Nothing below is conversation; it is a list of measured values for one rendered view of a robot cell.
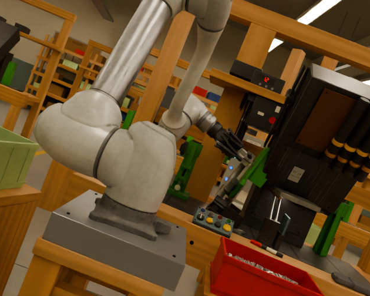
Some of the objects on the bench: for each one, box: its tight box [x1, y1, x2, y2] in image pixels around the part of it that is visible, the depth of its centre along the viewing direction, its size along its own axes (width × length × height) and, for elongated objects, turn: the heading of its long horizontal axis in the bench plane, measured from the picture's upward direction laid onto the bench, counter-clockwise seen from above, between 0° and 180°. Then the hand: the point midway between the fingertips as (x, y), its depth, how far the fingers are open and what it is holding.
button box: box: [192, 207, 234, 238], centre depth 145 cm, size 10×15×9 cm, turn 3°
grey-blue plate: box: [272, 213, 291, 251], centre depth 156 cm, size 10×2×14 cm, turn 93°
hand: (244, 157), depth 171 cm, fingers closed on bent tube, 3 cm apart
